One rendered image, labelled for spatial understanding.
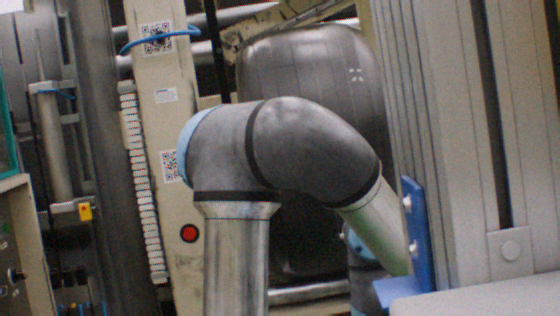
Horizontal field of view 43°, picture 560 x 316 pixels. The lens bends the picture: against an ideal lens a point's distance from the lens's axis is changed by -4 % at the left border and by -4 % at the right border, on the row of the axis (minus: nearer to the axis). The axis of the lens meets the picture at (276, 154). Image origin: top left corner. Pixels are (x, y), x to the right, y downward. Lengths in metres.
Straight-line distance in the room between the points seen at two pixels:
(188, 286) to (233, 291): 0.81
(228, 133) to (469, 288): 0.53
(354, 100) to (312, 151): 0.63
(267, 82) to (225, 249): 0.65
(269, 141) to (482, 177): 0.47
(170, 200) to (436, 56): 1.31
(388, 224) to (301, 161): 0.17
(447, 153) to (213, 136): 0.54
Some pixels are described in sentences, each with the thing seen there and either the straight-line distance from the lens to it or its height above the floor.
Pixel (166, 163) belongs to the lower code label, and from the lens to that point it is 1.70.
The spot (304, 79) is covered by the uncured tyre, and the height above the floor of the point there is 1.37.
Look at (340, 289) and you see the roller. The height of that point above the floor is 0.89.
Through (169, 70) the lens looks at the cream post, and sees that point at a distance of 1.69.
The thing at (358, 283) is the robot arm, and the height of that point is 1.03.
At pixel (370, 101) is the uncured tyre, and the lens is 1.51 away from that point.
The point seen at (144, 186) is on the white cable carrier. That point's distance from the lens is 1.72.
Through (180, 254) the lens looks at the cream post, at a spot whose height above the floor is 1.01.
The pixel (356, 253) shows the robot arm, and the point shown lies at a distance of 1.19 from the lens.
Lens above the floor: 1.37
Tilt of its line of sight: 5 degrees down
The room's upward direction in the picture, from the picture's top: 9 degrees counter-clockwise
